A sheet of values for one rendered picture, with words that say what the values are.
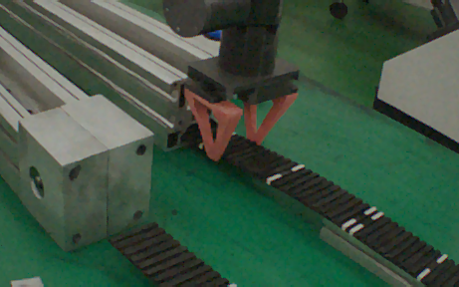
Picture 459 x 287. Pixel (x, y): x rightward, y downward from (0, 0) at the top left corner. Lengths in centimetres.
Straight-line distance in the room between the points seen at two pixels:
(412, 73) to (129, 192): 47
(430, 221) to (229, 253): 23
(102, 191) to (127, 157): 4
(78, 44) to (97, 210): 32
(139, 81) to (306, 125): 22
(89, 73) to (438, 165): 45
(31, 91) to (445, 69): 53
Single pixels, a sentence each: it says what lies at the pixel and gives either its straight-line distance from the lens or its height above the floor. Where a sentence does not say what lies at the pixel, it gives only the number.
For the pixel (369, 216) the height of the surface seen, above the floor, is 81.
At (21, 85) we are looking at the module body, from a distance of 80.
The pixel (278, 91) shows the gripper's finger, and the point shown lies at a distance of 72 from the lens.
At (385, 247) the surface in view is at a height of 81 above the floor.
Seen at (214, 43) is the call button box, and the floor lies 84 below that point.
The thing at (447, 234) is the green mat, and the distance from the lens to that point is 75.
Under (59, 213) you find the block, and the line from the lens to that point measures 61.
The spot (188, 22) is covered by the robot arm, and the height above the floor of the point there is 96.
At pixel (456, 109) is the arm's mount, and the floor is 82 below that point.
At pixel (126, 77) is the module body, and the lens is 81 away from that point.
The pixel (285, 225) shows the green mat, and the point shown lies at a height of 78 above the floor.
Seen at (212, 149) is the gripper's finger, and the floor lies 81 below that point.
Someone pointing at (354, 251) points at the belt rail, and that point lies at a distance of 66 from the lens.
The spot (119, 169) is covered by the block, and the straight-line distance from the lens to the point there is 62.
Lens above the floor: 118
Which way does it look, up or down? 30 degrees down
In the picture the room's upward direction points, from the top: 8 degrees clockwise
